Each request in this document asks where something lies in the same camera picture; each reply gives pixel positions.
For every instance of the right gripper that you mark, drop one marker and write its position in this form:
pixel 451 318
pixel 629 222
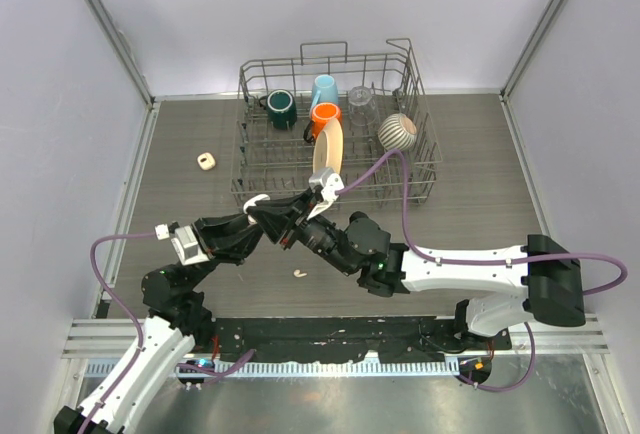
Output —
pixel 286 219

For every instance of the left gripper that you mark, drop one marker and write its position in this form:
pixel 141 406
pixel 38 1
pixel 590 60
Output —
pixel 211 231

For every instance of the beige earbud charging case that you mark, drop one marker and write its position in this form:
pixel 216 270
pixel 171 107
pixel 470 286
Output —
pixel 206 161

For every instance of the white earbud charging case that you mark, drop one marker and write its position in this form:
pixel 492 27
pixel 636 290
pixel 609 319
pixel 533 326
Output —
pixel 252 202

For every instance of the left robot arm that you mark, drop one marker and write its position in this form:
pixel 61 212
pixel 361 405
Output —
pixel 177 322

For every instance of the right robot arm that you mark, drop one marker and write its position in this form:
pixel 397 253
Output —
pixel 518 284

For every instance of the beige oval plate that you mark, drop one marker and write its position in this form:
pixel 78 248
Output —
pixel 329 147

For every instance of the orange mug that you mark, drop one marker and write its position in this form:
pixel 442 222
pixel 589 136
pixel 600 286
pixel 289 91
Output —
pixel 320 116

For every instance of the dark green mug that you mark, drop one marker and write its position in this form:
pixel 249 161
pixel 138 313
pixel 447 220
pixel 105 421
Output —
pixel 281 109

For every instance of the light blue cup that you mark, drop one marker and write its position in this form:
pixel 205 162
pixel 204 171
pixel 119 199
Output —
pixel 324 90

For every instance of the clear glass cup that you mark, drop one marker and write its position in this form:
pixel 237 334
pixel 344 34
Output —
pixel 362 106

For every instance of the striped ceramic bowl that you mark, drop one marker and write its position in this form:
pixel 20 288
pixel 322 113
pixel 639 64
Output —
pixel 397 131

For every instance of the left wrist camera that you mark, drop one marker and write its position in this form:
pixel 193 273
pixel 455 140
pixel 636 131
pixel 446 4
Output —
pixel 184 241

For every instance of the grey wire dish rack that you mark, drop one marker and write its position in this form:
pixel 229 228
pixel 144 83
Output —
pixel 379 100

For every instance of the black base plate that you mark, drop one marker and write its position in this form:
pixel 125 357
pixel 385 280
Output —
pixel 338 340

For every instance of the white slotted cable duct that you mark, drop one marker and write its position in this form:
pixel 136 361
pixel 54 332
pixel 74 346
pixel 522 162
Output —
pixel 369 367

